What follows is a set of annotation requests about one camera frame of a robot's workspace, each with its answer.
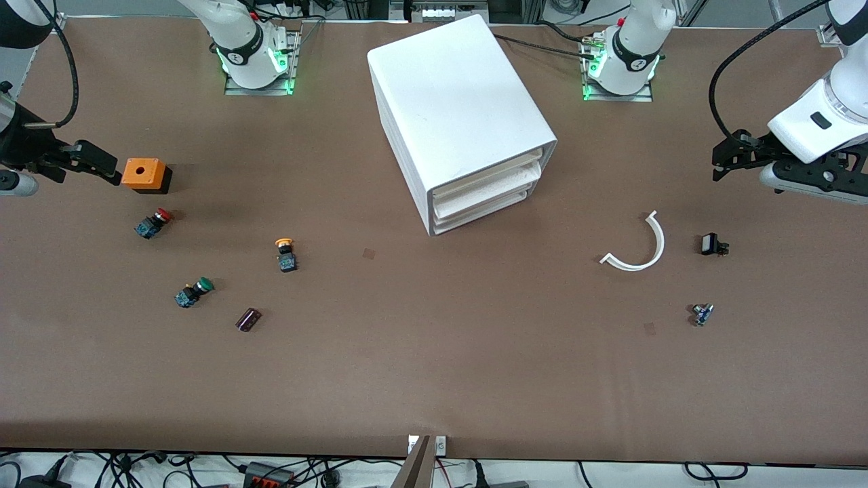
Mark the yellow push button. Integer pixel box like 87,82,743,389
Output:
275,237,299,274

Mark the white plastic drawer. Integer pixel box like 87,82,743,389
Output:
431,146,554,201
434,190,531,235
434,169,543,219

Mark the red push button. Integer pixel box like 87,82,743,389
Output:
134,208,174,240

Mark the green push button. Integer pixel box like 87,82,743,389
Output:
175,277,215,309

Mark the white drawer cabinet shell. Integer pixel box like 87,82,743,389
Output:
367,14,559,237

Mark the white curved plastic piece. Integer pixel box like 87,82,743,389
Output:
600,210,666,272

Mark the grey terminal block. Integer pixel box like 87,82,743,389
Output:
420,1,490,21

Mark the black orange power strip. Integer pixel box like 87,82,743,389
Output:
243,462,296,488

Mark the black floor plug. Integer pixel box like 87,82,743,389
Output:
473,461,530,488

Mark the orange button enclosure box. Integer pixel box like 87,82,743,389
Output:
122,158,173,195

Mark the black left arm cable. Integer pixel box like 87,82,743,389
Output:
708,0,835,146

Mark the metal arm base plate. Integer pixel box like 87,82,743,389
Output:
224,30,300,96
582,34,655,102

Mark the black table cable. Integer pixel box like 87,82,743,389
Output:
536,20,597,43
493,34,592,58

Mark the tangled black floor cable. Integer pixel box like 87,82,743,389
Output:
71,450,204,488

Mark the black looped floor cable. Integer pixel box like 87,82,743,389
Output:
684,462,750,483

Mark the brown camera mount post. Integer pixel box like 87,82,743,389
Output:
391,435,435,488

